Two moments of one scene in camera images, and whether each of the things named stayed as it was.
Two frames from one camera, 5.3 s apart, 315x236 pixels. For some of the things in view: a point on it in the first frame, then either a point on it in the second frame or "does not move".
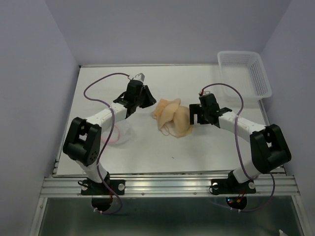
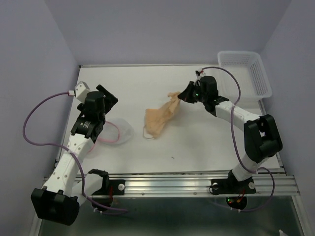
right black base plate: (232, 186) does not move
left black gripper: (150, 100) to (110, 100)
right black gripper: (195, 108) to (184, 95)
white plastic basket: (245, 71) does not move
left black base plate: (95, 189) does not move
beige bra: (172, 118) to (156, 119)
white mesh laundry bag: (123, 133) does not move
